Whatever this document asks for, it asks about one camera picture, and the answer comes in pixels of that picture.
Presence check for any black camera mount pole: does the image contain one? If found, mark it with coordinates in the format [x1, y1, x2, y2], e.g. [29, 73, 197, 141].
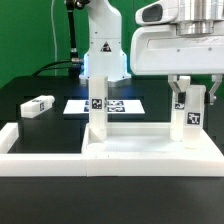
[64, 0, 91, 78]

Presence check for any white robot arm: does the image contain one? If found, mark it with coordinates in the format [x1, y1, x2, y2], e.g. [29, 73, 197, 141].
[84, 0, 224, 104]

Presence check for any white U-shaped obstacle frame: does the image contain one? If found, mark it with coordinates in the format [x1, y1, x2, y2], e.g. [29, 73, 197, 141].
[0, 124, 90, 177]

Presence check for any white hanging cable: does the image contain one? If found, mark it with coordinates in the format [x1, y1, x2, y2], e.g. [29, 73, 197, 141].
[50, 0, 59, 68]

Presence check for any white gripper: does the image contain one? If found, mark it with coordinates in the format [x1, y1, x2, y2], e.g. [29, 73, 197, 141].
[130, 0, 224, 105]

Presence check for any black cable bundle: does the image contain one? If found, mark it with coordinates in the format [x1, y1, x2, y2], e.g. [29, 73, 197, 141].
[32, 59, 81, 77]

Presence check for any white marker base plate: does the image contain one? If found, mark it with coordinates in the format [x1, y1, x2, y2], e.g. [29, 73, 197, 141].
[63, 100, 145, 115]

